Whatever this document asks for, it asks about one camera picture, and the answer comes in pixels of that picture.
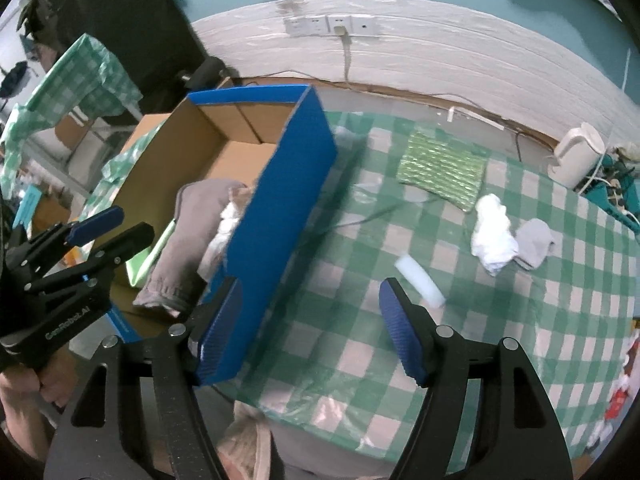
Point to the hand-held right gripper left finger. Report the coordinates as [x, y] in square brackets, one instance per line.
[220, 330]

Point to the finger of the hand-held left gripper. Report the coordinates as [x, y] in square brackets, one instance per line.
[100, 222]
[130, 240]

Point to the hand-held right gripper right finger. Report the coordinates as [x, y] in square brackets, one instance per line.
[402, 330]

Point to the lime green cloth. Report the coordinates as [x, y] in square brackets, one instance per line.
[150, 265]

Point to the white foam tube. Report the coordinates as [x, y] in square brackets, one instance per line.
[420, 280]

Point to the grey-brown pants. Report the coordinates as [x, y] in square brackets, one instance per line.
[190, 240]

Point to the floral white cloth bundle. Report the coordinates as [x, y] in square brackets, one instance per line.
[225, 225]

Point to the blue cardboard box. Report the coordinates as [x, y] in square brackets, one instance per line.
[290, 185]

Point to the person's left forearm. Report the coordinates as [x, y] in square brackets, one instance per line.
[25, 440]

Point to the person's left hand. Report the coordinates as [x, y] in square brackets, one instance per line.
[52, 385]

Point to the brown cardboard box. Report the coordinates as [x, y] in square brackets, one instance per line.
[145, 132]

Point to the white crumpled cloth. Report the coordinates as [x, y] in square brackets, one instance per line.
[495, 240]

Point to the crumpled green checkered cloth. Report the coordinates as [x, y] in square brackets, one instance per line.
[75, 80]

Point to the person's grey pink clothing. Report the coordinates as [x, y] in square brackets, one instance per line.
[325, 455]

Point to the grey sock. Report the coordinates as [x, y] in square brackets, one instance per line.
[535, 242]

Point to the green sequined cloth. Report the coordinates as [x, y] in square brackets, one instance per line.
[440, 170]

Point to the dark hanging item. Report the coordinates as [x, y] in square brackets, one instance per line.
[12, 77]

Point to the black round knob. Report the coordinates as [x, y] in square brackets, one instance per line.
[205, 75]

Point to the black hanging clothes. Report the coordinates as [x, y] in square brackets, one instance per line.
[140, 35]

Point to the white plastic strip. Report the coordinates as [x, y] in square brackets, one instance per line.
[475, 116]

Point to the red packet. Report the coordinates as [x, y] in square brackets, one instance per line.
[616, 404]

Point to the teal plastic basket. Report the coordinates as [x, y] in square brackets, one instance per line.
[607, 200]

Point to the white electric kettle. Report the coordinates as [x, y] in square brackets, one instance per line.
[575, 155]

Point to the white wall socket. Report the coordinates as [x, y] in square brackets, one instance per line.
[304, 26]
[365, 26]
[332, 21]

